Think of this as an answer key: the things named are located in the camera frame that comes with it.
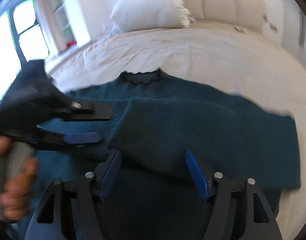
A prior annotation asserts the dark teal knit sweater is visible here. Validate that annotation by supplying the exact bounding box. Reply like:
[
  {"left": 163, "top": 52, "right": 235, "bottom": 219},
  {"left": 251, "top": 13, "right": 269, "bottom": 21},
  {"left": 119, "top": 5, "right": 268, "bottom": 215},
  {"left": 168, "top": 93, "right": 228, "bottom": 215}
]
[{"left": 5, "top": 69, "right": 302, "bottom": 240}]

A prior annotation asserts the person's left hand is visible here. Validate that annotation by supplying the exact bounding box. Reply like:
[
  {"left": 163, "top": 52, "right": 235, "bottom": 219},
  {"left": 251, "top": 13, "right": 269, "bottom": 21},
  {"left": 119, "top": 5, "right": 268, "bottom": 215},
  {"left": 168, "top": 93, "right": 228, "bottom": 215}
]
[{"left": 0, "top": 137, "right": 37, "bottom": 223}]

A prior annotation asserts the black framed window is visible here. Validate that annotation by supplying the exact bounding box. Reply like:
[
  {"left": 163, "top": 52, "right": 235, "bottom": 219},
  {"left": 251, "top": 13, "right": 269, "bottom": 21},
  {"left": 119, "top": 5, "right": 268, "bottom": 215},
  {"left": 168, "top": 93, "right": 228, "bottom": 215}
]
[{"left": 0, "top": 0, "right": 50, "bottom": 101}]

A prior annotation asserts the red box on shelf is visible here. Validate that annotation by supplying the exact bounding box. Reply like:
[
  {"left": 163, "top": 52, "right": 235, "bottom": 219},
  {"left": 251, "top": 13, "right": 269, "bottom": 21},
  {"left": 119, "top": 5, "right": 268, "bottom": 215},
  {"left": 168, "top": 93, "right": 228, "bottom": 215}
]
[{"left": 66, "top": 40, "right": 76, "bottom": 48}]

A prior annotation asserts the beige curtain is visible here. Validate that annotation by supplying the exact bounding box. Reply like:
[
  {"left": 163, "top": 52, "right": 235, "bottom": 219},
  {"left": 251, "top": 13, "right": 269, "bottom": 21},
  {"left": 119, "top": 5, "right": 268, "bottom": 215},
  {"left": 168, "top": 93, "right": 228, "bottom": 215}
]
[{"left": 36, "top": 0, "right": 65, "bottom": 56}]

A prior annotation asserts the white pillow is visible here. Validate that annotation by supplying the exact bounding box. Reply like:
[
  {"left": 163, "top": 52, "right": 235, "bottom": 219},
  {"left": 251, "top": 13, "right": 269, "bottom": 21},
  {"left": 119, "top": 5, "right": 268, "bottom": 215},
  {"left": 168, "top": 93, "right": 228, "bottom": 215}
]
[{"left": 110, "top": 0, "right": 190, "bottom": 32}]

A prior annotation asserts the black white patterned small cloth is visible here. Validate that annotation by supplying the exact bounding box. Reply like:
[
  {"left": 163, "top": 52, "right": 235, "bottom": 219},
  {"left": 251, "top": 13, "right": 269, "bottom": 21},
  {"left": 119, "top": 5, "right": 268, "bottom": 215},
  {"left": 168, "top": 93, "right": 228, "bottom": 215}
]
[{"left": 188, "top": 14, "right": 197, "bottom": 24}]

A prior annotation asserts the cream bed duvet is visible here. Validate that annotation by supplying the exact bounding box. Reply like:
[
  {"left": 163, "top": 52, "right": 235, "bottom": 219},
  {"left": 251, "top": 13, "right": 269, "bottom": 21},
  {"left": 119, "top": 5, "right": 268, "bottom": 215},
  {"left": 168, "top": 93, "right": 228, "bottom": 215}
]
[{"left": 45, "top": 21, "right": 306, "bottom": 239}]

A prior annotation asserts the beige padded headboard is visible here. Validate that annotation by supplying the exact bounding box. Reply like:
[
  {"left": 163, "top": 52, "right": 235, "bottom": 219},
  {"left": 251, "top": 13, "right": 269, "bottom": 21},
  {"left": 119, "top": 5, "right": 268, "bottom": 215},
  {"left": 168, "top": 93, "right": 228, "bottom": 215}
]
[{"left": 184, "top": 0, "right": 266, "bottom": 31}]

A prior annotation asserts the small item near headboard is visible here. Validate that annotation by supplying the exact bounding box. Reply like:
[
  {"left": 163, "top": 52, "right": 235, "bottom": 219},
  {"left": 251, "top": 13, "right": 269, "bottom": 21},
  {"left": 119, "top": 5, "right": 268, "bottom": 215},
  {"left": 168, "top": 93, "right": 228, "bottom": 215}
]
[{"left": 234, "top": 25, "right": 247, "bottom": 34}]

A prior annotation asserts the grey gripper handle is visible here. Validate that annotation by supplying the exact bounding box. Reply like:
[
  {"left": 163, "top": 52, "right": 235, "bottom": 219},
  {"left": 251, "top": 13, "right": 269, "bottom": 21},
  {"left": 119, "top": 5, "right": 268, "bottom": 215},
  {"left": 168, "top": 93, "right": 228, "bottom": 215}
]
[{"left": 0, "top": 142, "right": 34, "bottom": 224}]

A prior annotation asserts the white wall shelf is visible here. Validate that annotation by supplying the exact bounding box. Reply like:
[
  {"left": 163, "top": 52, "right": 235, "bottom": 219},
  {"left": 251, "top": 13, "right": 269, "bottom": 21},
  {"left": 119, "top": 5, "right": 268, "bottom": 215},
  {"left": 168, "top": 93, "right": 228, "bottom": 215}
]
[{"left": 51, "top": 0, "right": 91, "bottom": 47}]

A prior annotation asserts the wall socket plate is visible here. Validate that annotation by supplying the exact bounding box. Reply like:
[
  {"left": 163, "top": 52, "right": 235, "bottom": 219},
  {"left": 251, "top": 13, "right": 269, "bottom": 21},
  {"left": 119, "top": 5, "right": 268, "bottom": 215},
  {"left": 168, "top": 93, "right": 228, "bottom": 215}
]
[{"left": 269, "top": 23, "right": 278, "bottom": 33}]

